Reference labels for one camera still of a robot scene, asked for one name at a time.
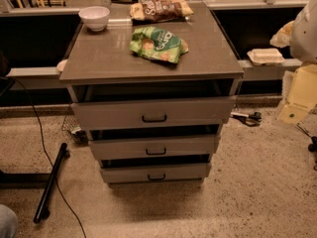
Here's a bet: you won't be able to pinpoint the grey top drawer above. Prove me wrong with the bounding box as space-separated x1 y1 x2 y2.
71 97 235 130

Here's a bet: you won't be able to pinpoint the grey drawer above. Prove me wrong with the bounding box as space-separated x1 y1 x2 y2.
71 97 235 130
89 135 220 160
101 163 211 183

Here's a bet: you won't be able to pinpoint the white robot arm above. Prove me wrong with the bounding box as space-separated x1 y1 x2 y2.
269 0 317 63

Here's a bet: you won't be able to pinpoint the grey drawer cabinet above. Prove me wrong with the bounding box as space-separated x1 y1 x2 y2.
58 1 245 188

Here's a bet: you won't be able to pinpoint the grey middle drawer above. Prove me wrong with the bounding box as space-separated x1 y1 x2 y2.
89 135 220 160

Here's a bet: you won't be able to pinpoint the grey bottom drawer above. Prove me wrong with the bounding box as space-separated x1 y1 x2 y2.
101 163 211 183

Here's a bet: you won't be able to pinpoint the green chip bag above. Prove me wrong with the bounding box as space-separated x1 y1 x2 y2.
129 27 189 63

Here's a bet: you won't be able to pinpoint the black scissors on floor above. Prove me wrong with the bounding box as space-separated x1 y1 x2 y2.
230 112 262 127

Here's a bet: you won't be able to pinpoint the brown chip bag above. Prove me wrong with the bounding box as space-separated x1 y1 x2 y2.
130 0 193 22

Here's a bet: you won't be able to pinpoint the small round beige disc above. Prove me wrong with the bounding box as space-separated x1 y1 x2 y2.
56 59 67 72

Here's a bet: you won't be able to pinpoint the white bowl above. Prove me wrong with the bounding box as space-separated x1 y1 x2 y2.
78 6 110 32

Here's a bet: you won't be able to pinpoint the white foam takeout container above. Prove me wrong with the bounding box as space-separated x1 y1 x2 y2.
247 48 284 65

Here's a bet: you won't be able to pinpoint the black table leg base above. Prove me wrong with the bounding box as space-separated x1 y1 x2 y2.
0 143 69 224

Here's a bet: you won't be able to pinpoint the person leg in jeans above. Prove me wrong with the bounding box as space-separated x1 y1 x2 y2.
0 204 18 238

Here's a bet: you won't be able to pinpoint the wire mesh basket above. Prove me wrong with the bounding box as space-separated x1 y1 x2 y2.
61 115 87 144

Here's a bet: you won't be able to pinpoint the black floor cable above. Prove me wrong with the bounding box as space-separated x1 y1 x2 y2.
0 76 87 238

